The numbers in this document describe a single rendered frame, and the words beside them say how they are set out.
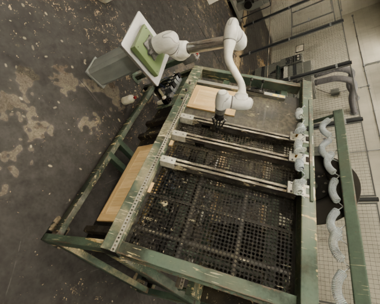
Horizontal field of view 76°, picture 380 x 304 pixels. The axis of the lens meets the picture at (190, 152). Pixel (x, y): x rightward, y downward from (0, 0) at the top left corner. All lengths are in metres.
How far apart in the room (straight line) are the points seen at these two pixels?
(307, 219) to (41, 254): 2.08
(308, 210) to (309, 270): 0.40
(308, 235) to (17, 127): 2.31
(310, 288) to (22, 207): 2.10
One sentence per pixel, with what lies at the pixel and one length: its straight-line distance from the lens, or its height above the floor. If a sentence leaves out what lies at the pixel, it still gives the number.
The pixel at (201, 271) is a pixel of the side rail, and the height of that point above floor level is 1.37.
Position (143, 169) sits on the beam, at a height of 0.83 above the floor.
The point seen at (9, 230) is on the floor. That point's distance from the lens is 2.37.
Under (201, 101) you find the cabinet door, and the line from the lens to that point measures 2.58.
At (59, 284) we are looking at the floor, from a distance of 2.63.
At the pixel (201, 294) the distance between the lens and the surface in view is 2.38.
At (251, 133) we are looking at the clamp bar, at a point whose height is 1.49.
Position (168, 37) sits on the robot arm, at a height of 1.02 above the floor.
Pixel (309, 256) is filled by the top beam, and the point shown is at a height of 1.92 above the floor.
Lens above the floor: 2.20
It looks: 33 degrees down
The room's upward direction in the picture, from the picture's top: 82 degrees clockwise
